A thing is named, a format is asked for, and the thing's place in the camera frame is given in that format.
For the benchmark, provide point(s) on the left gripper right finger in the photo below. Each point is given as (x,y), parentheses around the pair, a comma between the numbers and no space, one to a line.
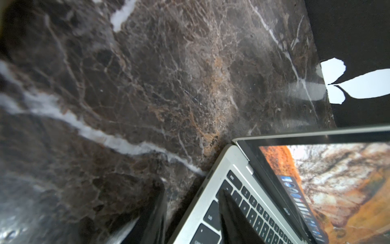
(235,228)

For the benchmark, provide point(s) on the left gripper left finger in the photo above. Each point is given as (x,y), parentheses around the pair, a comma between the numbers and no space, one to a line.
(150,228)

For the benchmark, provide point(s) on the silver open laptop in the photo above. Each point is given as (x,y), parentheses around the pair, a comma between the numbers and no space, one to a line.
(325,187)

